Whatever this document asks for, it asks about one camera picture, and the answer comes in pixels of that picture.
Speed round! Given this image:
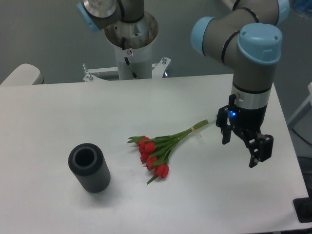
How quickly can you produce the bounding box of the white chair armrest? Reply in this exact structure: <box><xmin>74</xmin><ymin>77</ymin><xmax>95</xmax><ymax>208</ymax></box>
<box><xmin>0</xmin><ymin>63</ymin><xmax>44</xmax><ymax>87</ymax></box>

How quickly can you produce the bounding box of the white furniture frame right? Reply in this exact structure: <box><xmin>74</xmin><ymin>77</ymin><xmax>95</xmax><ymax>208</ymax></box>
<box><xmin>286</xmin><ymin>83</ymin><xmax>312</xmax><ymax>128</ymax></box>

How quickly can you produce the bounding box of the dark grey ribbed vase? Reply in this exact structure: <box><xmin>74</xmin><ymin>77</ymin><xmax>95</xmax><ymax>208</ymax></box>
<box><xmin>68</xmin><ymin>143</ymin><xmax>111</xmax><ymax>193</ymax></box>

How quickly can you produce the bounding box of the blue plastic bag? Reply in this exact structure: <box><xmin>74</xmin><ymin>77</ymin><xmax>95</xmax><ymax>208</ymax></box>
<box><xmin>291</xmin><ymin>0</ymin><xmax>312</xmax><ymax>18</ymax></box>

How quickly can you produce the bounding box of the red tulip bouquet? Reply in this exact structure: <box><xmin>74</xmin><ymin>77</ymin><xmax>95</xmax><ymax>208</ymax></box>
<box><xmin>128</xmin><ymin>119</ymin><xmax>210</xmax><ymax>184</ymax></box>

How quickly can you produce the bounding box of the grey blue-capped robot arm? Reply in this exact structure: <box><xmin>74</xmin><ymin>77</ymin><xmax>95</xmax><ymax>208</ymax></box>
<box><xmin>77</xmin><ymin>0</ymin><xmax>290</xmax><ymax>167</ymax></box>

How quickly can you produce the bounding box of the black cable on pedestal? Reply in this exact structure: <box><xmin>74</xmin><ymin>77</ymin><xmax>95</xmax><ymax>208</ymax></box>
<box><xmin>121</xmin><ymin>36</ymin><xmax>139</xmax><ymax>79</ymax></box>

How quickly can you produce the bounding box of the white pedestal base bracket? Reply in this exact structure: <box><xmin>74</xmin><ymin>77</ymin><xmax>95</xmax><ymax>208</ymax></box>
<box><xmin>83</xmin><ymin>57</ymin><xmax>172</xmax><ymax>82</ymax></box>

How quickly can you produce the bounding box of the black box at table edge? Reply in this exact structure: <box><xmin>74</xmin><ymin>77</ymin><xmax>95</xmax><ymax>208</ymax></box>
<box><xmin>293</xmin><ymin>197</ymin><xmax>312</xmax><ymax>223</ymax></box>

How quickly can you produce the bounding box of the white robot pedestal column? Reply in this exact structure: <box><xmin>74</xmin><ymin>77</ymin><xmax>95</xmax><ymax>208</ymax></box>
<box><xmin>104</xmin><ymin>12</ymin><xmax>158</xmax><ymax>74</ymax></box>

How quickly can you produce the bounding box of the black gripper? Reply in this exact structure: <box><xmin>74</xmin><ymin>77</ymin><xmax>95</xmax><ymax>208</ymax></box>
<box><xmin>216</xmin><ymin>105</ymin><xmax>273</xmax><ymax>168</ymax></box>

